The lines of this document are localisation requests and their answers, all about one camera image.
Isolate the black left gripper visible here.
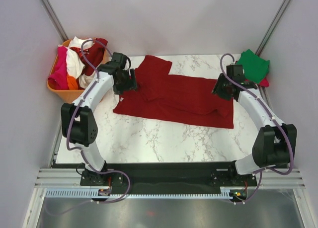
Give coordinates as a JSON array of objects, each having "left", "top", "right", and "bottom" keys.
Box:
[{"left": 112, "top": 69, "right": 137, "bottom": 96}]

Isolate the dark red t-shirt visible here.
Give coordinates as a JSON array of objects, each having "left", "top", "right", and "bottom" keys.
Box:
[{"left": 113, "top": 55, "right": 234, "bottom": 129}]

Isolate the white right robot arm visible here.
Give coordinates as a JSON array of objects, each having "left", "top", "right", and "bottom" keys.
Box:
[{"left": 212, "top": 65, "right": 297, "bottom": 185}]

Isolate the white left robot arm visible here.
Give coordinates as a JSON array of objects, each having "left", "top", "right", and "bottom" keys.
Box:
[{"left": 61, "top": 53, "right": 138, "bottom": 185}]

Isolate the green folded t-shirt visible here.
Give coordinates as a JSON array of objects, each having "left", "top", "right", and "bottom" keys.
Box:
[{"left": 237, "top": 49, "right": 270, "bottom": 84}]

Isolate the pink folded t-shirt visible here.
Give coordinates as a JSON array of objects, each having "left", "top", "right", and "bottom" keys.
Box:
[{"left": 258, "top": 77, "right": 270, "bottom": 87}]

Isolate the cream t-shirt in basket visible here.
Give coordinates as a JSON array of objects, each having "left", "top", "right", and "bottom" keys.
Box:
[{"left": 77, "top": 62, "right": 96, "bottom": 90}]

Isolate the dark red shirt in basket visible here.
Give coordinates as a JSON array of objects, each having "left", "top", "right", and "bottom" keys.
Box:
[{"left": 69, "top": 37, "right": 108, "bottom": 76}]

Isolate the orange t-shirt in basket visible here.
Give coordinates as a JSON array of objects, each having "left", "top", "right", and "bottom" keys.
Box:
[{"left": 67, "top": 75, "right": 79, "bottom": 90}]

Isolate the white t-shirt in basket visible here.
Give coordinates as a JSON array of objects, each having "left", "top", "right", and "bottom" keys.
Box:
[{"left": 66, "top": 36, "right": 85, "bottom": 79}]

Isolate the orange plastic basket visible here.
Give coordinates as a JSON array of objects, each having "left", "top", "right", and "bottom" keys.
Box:
[{"left": 47, "top": 37, "right": 110, "bottom": 103}]

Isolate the pink t-shirt in basket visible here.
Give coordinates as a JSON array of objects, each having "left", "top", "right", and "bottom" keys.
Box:
[{"left": 48, "top": 46, "right": 68, "bottom": 90}]

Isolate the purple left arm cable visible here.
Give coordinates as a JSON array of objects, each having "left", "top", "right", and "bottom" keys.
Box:
[{"left": 44, "top": 39, "right": 132, "bottom": 218}]

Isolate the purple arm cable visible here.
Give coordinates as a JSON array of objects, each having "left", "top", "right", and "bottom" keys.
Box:
[
  {"left": 44, "top": 39, "right": 132, "bottom": 218},
  {"left": 220, "top": 53, "right": 296, "bottom": 206}
]

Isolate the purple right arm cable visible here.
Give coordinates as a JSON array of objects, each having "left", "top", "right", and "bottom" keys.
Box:
[{"left": 220, "top": 53, "right": 296, "bottom": 206}]

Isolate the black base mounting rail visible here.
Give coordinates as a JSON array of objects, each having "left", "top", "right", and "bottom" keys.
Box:
[{"left": 52, "top": 160, "right": 259, "bottom": 195}]

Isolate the aluminium frame post right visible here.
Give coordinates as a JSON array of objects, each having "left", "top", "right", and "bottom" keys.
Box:
[{"left": 255, "top": 0, "right": 293, "bottom": 57}]

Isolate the aluminium frame post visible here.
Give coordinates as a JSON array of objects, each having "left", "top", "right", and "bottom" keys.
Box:
[
  {"left": 255, "top": 0, "right": 293, "bottom": 57},
  {"left": 40, "top": 0, "right": 68, "bottom": 41}
]

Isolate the aluminium frame post left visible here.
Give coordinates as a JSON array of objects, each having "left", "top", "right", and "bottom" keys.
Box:
[{"left": 40, "top": 0, "right": 68, "bottom": 41}]

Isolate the white slotted cable duct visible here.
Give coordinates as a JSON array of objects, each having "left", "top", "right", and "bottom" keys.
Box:
[{"left": 45, "top": 188, "right": 233, "bottom": 199}]

